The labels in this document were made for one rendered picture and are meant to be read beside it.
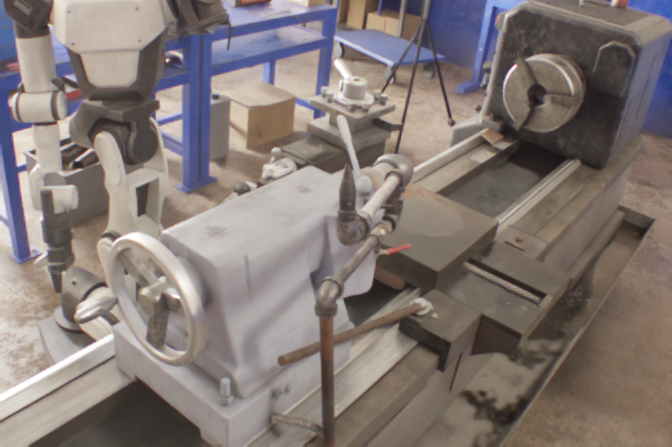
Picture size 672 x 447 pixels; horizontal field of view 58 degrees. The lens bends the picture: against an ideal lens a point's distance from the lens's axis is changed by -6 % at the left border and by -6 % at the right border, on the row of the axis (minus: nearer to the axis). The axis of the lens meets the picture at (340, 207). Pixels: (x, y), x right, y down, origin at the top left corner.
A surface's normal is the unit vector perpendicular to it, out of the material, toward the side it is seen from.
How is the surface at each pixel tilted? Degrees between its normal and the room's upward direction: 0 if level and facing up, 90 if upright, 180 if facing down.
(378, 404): 0
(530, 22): 90
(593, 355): 0
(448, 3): 90
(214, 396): 0
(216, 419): 90
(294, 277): 76
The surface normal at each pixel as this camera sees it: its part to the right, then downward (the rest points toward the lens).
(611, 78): -0.61, 0.33
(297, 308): 0.76, 0.00
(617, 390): 0.11, -0.86
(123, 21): 0.10, 0.44
